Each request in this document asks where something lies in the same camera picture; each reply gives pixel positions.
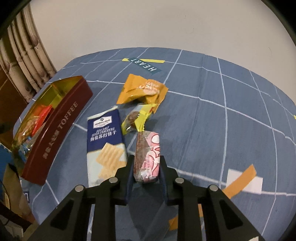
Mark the gold toffee tin box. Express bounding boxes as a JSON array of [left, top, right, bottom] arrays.
[[12, 76, 93, 185]]

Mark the pink cake snack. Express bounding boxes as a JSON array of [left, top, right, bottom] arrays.
[[133, 131, 161, 183]]

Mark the clear bag of peanuts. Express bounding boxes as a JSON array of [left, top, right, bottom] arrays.
[[13, 116, 40, 147]]

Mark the brown paper bag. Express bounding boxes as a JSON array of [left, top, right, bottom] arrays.
[[3, 164, 35, 223]]

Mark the red snack packet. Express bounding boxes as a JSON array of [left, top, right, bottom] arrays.
[[31, 104, 53, 137]]

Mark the orange snack packet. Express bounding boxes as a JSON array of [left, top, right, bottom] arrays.
[[116, 74, 168, 113]]

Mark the yellow chocolate candy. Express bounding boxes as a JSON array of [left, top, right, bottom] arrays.
[[121, 103, 156, 135]]

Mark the blue grid tablecloth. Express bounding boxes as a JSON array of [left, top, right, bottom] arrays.
[[21, 47, 295, 240]]

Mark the blue soda crackers pack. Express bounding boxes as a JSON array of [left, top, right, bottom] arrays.
[[87, 106, 127, 187]]

